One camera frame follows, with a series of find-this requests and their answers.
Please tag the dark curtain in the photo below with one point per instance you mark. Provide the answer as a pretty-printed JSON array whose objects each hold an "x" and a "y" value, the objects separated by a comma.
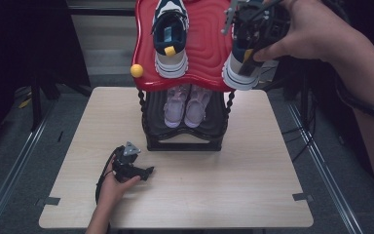
[
  {"x": 13, "y": 48},
  {"x": 305, "y": 84}
]

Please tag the white and navy sneaker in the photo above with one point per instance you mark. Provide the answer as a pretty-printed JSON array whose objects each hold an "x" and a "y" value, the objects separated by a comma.
[
  {"x": 170, "y": 39},
  {"x": 237, "y": 78}
]

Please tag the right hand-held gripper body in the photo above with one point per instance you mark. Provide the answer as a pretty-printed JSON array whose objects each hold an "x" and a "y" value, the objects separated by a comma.
[{"x": 256, "y": 26}]

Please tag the black stand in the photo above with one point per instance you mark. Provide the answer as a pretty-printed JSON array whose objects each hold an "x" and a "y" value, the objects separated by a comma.
[{"x": 45, "y": 87}]

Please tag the red and black shoe rack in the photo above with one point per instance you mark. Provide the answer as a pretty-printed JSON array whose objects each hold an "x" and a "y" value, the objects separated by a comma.
[{"x": 207, "y": 42}]

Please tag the person's right hand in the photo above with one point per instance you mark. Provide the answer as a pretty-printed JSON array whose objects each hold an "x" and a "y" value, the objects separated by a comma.
[{"x": 308, "y": 32}]

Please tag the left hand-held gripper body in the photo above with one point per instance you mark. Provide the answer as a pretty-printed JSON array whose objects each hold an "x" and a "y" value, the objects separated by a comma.
[{"x": 125, "y": 165}]

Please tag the metal floor rail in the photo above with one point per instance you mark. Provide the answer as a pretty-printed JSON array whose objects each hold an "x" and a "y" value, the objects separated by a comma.
[
  {"x": 16, "y": 169},
  {"x": 324, "y": 169}
]

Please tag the person's left hand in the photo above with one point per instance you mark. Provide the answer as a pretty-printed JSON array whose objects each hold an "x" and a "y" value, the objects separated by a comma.
[{"x": 112, "y": 193}]

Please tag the black tape mark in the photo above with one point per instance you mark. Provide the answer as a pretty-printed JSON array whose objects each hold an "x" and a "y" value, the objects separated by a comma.
[
  {"x": 302, "y": 197},
  {"x": 52, "y": 201}
]

